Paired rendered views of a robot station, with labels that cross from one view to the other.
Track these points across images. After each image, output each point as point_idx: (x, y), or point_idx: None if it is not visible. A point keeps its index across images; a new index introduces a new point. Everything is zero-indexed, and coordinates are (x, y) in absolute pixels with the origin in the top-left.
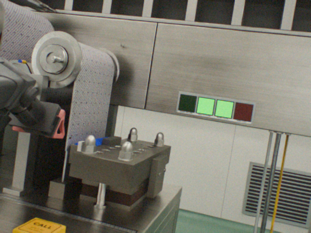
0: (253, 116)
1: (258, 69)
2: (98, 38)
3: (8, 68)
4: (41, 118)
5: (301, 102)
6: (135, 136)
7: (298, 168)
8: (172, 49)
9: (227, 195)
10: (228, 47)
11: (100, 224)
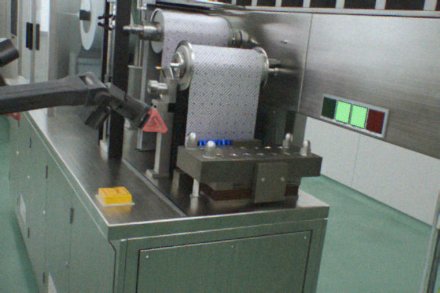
0: (383, 128)
1: (394, 66)
2: (270, 34)
3: (81, 80)
4: (135, 115)
5: (436, 111)
6: (287, 142)
7: None
8: (322, 44)
9: None
10: (368, 39)
11: (170, 205)
